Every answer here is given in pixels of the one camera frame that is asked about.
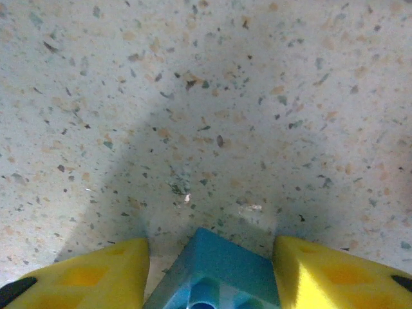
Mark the blue lego brick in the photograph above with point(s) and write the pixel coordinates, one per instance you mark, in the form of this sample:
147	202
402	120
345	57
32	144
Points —
219	257

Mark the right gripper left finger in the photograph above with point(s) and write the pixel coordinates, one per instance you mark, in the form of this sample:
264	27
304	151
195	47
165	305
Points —
80	277

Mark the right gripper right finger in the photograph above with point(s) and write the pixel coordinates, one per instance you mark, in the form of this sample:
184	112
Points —
338	280

